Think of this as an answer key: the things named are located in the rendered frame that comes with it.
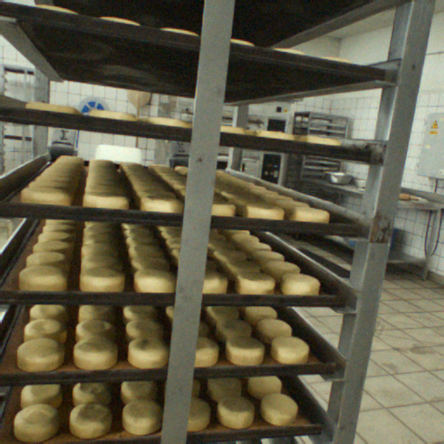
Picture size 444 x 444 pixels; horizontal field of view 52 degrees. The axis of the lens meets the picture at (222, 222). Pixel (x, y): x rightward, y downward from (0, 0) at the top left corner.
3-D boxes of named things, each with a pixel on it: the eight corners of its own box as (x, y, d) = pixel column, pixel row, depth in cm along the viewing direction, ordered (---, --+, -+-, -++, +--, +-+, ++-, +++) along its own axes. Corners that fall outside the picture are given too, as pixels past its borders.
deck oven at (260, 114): (166, 245, 538) (182, 68, 501) (145, 224, 647) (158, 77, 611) (282, 248, 595) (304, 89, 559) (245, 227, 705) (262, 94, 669)
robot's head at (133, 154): (94, 163, 224) (96, 140, 212) (138, 166, 229) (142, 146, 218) (94, 185, 215) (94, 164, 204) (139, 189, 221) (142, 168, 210)
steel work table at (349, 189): (291, 238, 661) (301, 172, 643) (333, 240, 687) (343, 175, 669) (379, 282, 487) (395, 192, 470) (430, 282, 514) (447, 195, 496)
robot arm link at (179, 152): (194, 136, 180) (169, 134, 177) (196, 167, 176) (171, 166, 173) (173, 180, 221) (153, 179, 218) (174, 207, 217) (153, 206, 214)
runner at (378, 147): (218, 142, 112) (220, 130, 112) (230, 143, 113) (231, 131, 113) (362, 164, 52) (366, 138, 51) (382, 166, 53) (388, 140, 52)
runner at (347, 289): (211, 213, 116) (212, 202, 115) (221, 214, 116) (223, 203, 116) (336, 313, 55) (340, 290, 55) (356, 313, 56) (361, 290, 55)
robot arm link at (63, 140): (80, 124, 168) (51, 120, 165) (75, 157, 164) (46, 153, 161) (81, 173, 209) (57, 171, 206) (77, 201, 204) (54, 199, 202)
